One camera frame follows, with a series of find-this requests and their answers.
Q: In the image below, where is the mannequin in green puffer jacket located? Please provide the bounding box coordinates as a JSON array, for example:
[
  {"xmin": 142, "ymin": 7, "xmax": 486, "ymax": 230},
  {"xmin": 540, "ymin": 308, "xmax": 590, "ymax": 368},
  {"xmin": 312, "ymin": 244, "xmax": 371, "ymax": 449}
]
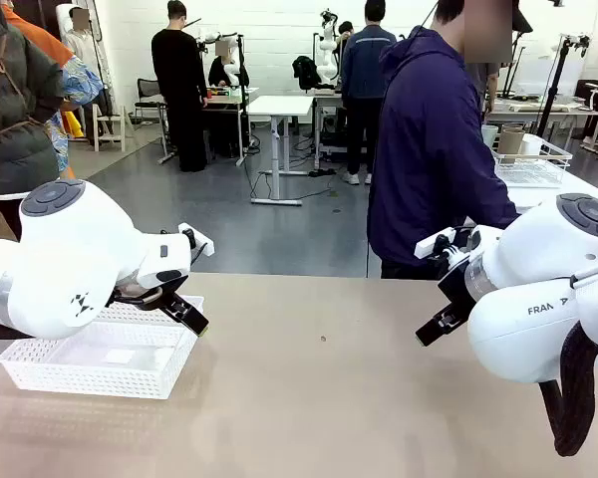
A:
[{"xmin": 0, "ymin": 0, "xmax": 70, "ymax": 241}]

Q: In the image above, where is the dark haired background person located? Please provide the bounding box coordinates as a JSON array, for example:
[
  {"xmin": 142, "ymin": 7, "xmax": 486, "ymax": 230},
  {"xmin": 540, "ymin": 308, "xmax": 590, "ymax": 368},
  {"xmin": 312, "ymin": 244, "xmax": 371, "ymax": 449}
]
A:
[{"xmin": 337, "ymin": 20, "xmax": 356, "ymax": 51}]

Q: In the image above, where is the white perforated plastic basket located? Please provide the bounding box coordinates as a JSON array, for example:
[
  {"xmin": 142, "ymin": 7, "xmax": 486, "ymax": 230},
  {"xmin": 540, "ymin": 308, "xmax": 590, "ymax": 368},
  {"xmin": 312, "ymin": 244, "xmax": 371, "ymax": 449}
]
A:
[{"xmin": 0, "ymin": 294, "xmax": 205, "ymax": 402}]

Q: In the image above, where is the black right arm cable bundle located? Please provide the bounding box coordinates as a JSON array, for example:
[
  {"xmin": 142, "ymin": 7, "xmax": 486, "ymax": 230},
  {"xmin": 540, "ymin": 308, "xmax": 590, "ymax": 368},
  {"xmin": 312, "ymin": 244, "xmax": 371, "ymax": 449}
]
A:
[{"xmin": 537, "ymin": 293, "xmax": 598, "ymax": 458}]

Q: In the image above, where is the black backpack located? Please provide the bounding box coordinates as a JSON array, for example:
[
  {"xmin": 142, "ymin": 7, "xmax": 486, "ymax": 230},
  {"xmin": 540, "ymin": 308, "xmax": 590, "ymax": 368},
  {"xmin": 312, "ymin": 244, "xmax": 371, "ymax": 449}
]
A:
[{"xmin": 292, "ymin": 55, "xmax": 323, "ymax": 92}]

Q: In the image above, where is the white standing desk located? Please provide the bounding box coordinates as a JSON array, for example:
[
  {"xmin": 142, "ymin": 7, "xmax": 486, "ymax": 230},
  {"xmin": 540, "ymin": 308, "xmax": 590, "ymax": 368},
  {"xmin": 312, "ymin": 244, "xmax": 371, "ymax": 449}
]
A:
[{"xmin": 246, "ymin": 94, "xmax": 315, "ymax": 206}]

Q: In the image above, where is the blue patterned garment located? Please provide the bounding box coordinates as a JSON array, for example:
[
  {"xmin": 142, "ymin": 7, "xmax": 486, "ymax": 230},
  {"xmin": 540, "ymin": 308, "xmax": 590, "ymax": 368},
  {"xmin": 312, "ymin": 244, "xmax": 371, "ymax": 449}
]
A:
[{"xmin": 47, "ymin": 55, "xmax": 105, "ymax": 173}]

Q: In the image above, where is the black cone lamp shade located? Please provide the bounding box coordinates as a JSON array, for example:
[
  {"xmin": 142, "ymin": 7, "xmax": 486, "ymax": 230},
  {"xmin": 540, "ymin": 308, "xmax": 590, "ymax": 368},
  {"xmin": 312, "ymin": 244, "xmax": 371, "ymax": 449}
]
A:
[{"xmin": 510, "ymin": 0, "xmax": 534, "ymax": 34}]

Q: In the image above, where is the white side table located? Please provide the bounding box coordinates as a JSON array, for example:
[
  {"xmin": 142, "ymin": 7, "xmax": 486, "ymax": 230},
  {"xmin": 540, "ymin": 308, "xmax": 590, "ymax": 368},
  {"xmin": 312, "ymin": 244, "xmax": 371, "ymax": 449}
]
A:
[{"xmin": 497, "ymin": 148, "xmax": 598, "ymax": 210}]

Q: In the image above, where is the person's right forearm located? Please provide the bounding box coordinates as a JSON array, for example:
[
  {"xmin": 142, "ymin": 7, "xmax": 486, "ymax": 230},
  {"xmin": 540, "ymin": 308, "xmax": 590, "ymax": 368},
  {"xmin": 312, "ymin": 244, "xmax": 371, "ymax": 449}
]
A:
[{"xmin": 470, "ymin": 183, "xmax": 523, "ymax": 231}]

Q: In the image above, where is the black tripod stand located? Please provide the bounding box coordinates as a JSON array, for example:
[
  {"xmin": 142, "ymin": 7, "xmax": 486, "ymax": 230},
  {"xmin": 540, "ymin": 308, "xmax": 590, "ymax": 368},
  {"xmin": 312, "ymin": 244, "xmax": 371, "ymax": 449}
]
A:
[{"xmin": 536, "ymin": 33, "xmax": 592, "ymax": 138}]

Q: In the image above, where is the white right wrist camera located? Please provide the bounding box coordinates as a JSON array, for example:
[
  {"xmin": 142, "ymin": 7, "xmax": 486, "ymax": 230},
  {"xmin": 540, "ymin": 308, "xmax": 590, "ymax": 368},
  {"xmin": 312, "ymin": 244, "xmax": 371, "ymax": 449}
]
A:
[{"xmin": 414, "ymin": 226, "xmax": 482, "ymax": 263}]

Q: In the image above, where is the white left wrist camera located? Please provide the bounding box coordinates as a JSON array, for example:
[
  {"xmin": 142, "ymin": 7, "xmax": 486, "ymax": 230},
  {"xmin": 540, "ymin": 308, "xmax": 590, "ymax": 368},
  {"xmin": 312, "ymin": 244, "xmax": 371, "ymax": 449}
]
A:
[{"xmin": 177, "ymin": 222, "xmax": 215, "ymax": 258}]

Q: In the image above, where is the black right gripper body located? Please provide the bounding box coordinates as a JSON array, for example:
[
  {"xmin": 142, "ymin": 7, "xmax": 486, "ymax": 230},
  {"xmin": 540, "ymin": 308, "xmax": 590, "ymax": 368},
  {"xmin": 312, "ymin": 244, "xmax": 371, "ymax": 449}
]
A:
[{"xmin": 436, "ymin": 256, "xmax": 479, "ymax": 315}]

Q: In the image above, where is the black mesh chair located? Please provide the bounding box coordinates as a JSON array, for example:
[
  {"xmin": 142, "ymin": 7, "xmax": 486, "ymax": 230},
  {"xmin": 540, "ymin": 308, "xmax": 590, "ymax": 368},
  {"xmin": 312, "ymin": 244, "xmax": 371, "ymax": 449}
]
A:
[{"xmin": 134, "ymin": 78, "xmax": 169, "ymax": 125}]

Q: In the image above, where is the person in purple jacket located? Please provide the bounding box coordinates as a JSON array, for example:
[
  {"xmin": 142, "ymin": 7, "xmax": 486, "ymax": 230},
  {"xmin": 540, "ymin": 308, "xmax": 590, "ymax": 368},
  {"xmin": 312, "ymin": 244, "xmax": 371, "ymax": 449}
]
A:
[{"xmin": 367, "ymin": 0, "xmax": 529, "ymax": 280}]

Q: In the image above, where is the person in black clothes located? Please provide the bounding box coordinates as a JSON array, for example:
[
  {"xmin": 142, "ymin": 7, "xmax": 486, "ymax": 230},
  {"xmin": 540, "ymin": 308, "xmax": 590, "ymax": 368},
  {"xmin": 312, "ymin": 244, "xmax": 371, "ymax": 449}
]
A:
[{"xmin": 150, "ymin": 0, "xmax": 210, "ymax": 173}]

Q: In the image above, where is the wooden top work desk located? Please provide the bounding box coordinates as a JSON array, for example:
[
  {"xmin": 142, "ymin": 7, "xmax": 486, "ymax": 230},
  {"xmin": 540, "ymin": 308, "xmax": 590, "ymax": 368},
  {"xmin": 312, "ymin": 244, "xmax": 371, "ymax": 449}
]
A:
[{"xmin": 156, "ymin": 85, "xmax": 260, "ymax": 166}]

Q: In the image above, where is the person in blue jacket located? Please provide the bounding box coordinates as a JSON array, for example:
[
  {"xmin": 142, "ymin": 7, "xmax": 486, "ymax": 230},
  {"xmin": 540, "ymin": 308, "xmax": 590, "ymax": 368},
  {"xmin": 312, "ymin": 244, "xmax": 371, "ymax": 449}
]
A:
[{"xmin": 340, "ymin": 0, "xmax": 398, "ymax": 186}]

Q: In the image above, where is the white wire dish rack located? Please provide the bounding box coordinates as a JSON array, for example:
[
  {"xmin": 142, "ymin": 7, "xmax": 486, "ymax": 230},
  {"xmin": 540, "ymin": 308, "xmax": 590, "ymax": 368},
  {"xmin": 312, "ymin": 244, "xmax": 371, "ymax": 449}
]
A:
[{"xmin": 491, "ymin": 132, "xmax": 573, "ymax": 189}]

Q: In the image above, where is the mannequin in orange garment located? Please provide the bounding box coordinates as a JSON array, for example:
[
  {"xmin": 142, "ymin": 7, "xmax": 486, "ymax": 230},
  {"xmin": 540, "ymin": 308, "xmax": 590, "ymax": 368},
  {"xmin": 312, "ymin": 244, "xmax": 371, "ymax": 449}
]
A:
[{"xmin": 2, "ymin": 2, "xmax": 89, "ymax": 181}]

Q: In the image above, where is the long grey work desk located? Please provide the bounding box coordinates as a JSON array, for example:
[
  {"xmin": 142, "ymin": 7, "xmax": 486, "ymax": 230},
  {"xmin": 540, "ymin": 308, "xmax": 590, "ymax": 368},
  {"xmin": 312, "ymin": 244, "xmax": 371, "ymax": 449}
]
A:
[{"xmin": 483, "ymin": 94, "xmax": 598, "ymax": 135}]

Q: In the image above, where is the black vertical pole stand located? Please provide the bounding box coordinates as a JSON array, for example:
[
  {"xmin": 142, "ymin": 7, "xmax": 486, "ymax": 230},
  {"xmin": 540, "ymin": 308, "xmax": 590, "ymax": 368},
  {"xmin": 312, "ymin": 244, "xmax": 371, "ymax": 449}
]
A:
[{"xmin": 234, "ymin": 32, "xmax": 250, "ymax": 168}]

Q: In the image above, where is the seated person in black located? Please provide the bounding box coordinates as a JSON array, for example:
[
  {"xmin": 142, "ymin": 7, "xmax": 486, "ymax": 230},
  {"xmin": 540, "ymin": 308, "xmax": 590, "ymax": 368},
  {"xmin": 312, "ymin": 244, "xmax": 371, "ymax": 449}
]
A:
[{"xmin": 207, "ymin": 38, "xmax": 250, "ymax": 91}]

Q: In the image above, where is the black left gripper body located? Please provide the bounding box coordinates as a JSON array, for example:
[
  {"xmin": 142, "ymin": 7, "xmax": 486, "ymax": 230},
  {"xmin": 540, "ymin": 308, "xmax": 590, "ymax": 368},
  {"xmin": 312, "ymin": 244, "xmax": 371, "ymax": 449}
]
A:
[{"xmin": 107, "ymin": 273, "xmax": 191, "ymax": 310}]

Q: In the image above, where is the mannequin in white clothes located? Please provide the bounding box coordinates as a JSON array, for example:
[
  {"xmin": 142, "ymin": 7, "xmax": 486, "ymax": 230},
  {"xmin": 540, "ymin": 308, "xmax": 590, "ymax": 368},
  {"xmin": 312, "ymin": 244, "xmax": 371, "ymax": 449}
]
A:
[{"xmin": 59, "ymin": 3, "xmax": 115, "ymax": 138}]

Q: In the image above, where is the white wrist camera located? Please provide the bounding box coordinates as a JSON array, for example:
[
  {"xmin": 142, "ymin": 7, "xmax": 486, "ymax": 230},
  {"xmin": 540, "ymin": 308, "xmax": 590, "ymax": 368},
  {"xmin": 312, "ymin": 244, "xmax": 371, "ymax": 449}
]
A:
[
  {"xmin": 414, "ymin": 226, "xmax": 482, "ymax": 263},
  {"xmin": 177, "ymin": 222, "xmax": 215, "ymax": 258}
]

